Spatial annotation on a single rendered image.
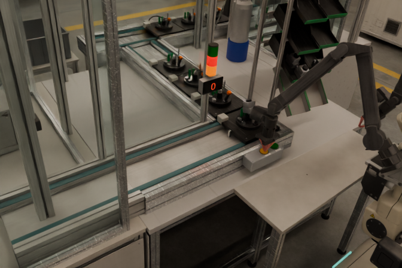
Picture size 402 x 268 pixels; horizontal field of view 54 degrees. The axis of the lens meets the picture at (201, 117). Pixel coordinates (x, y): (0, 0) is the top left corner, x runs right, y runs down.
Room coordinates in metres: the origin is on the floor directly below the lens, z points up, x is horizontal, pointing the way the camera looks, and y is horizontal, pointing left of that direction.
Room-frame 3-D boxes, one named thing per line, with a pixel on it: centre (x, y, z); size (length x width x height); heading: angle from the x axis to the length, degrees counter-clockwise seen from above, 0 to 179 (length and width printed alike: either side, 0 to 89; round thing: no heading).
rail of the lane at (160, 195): (1.43, -0.13, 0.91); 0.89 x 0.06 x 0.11; 128
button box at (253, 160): (1.50, -0.32, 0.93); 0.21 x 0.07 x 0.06; 128
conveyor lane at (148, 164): (1.55, 0.00, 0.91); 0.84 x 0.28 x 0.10; 128
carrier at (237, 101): (1.92, -0.10, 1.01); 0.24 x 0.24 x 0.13; 38
